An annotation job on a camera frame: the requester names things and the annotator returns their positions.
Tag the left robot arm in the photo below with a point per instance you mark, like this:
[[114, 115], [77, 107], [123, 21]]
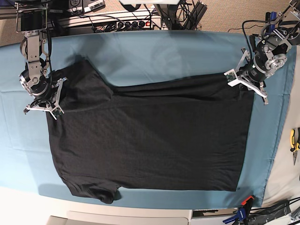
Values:
[[267, 51]]

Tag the blue table cloth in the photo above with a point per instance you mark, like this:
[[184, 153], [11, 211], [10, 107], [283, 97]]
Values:
[[130, 58]]

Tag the black T-shirt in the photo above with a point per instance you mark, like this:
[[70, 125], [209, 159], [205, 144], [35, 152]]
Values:
[[185, 134]]

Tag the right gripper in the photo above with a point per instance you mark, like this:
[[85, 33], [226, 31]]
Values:
[[46, 93]]

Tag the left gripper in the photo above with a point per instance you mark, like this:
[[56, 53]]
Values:
[[254, 73]]

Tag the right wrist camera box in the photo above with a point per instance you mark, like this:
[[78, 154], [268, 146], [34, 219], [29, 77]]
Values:
[[57, 112]]

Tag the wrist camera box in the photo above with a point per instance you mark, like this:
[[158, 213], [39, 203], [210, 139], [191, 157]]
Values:
[[231, 77], [57, 112]]

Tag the yellow handled pliers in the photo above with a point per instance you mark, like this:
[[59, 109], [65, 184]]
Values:
[[295, 144]]

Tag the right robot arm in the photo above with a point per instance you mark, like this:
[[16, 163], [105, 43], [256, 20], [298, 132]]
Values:
[[36, 48]]

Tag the blue black clamp top right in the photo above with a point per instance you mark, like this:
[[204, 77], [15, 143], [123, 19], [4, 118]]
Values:
[[271, 18]]

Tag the black power strip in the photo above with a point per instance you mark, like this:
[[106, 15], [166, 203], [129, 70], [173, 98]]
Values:
[[133, 25]]

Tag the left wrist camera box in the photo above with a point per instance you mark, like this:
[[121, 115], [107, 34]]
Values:
[[231, 77]]

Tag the blue orange clamp bottom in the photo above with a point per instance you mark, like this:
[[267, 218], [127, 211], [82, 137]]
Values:
[[242, 212]]

